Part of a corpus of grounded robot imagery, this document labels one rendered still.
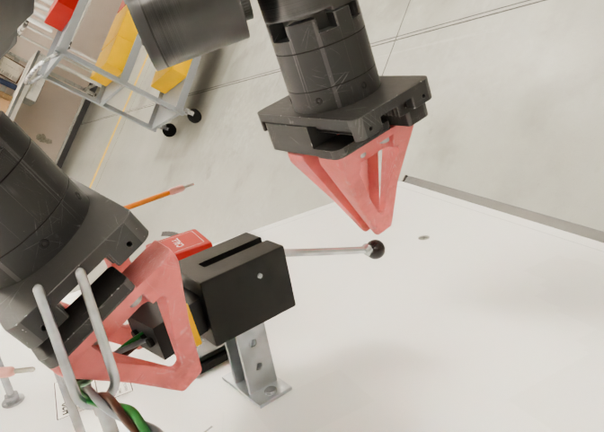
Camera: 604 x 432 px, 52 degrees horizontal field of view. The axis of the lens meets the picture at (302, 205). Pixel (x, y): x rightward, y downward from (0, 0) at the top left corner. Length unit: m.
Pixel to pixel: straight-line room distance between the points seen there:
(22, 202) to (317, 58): 0.18
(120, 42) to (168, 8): 3.88
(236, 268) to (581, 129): 1.52
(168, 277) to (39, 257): 0.05
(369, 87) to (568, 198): 1.37
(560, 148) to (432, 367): 1.45
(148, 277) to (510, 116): 1.76
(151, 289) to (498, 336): 0.23
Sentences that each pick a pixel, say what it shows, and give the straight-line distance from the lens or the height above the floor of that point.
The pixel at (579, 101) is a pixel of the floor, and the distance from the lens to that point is 1.85.
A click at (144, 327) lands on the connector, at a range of 0.34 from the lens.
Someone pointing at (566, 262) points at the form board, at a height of 0.90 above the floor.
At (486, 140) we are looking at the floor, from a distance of 1.99.
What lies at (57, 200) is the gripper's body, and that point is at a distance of 0.28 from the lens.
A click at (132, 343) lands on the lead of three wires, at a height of 1.19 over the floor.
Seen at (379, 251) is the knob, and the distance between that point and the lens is 0.43.
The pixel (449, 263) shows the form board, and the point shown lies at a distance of 0.52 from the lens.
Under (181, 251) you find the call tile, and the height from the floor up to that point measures 1.11.
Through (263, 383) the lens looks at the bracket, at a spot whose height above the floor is 1.10.
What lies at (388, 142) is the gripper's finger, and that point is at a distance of 0.40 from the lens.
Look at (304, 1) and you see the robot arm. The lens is 0.36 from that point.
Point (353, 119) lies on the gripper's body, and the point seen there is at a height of 1.13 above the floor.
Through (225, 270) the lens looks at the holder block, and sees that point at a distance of 0.34.
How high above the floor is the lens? 1.31
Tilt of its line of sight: 30 degrees down
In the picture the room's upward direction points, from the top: 64 degrees counter-clockwise
